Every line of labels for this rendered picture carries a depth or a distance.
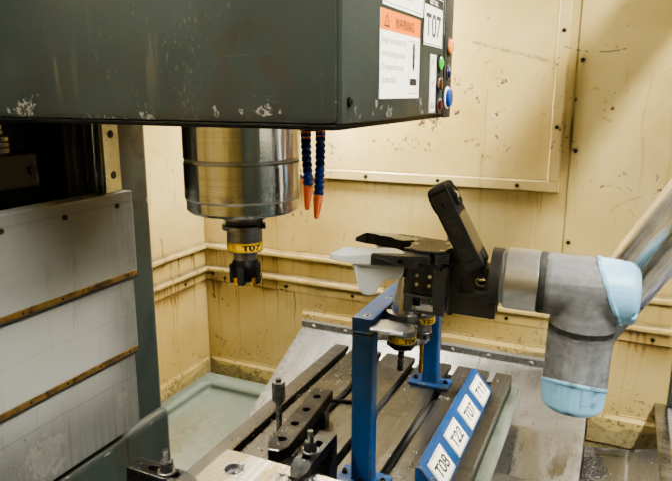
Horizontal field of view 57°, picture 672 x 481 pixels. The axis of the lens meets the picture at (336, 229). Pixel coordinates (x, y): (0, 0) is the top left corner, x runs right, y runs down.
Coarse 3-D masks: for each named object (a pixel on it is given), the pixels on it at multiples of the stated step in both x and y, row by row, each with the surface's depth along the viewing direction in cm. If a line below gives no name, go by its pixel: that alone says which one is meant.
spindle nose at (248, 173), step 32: (192, 128) 79; (224, 128) 78; (192, 160) 81; (224, 160) 78; (256, 160) 79; (288, 160) 82; (192, 192) 82; (224, 192) 79; (256, 192) 80; (288, 192) 83
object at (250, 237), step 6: (228, 234) 87; (234, 234) 86; (240, 234) 86; (246, 234) 86; (252, 234) 86; (258, 234) 87; (228, 240) 87; (234, 240) 86; (240, 240) 86; (246, 240) 86; (252, 240) 87; (258, 240) 87; (234, 252) 87; (252, 252) 87
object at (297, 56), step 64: (0, 0) 82; (64, 0) 78; (128, 0) 74; (192, 0) 70; (256, 0) 67; (320, 0) 64; (0, 64) 85; (64, 64) 80; (128, 64) 76; (192, 64) 72; (256, 64) 68; (320, 64) 65; (256, 128) 71; (320, 128) 67
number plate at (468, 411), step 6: (462, 402) 135; (468, 402) 137; (462, 408) 133; (468, 408) 135; (474, 408) 137; (462, 414) 132; (468, 414) 133; (474, 414) 135; (468, 420) 132; (474, 420) 134
